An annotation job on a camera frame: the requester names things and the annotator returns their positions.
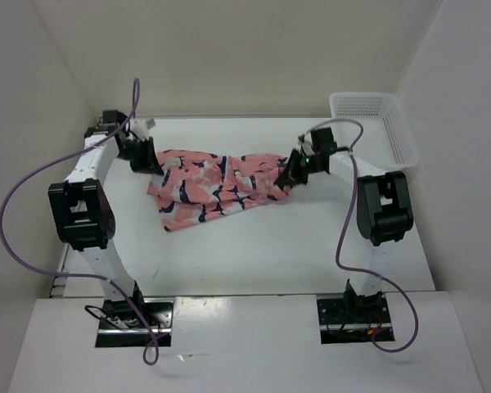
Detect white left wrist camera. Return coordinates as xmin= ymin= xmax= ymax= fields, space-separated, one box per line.
xmin=131 ymin=118 xmax=155 ymax=141

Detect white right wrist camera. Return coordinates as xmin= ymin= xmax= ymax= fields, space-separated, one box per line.
xmin=298 ymin=134 xmax=315 ymax=156

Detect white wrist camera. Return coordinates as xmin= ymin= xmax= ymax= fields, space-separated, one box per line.
xmin=298 ymin=134 xmax=315 ymax=156
xmin=131 ymin=118 xmax=155 ymax=141

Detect pink shark print shorts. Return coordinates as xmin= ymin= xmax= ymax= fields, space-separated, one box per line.
xmin=147 ymin=150 xmax=291 ymax=232

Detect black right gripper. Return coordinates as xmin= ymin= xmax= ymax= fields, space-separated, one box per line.
xmin=274 ymin=147 xmax=323 ymax=185

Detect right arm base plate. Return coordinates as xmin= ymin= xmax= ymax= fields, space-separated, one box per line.
xmin=317 ymin=296 xmax=395 ymax=345

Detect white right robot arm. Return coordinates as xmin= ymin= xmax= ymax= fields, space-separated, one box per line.
xmin=275 ymin=120 xmax=414 ymax=322

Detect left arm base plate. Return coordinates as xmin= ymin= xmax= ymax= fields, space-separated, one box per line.
xmin=84 ymin=298 xmax=174 ymax=348

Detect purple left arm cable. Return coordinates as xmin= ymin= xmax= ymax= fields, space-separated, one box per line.
xmin=0 ymin=77 xmax=164 ymax=365

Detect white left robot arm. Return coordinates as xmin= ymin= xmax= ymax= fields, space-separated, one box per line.
xmin=48 ymin=110 xmax=162 ymax=328

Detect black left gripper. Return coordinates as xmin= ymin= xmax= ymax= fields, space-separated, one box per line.
xmin=116 ymin=136 xmax=164 ymax=176

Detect white plastic mesh basket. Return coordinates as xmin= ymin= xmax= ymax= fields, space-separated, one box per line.
xmin=329 ymin=92 xmax=420 ymax=171

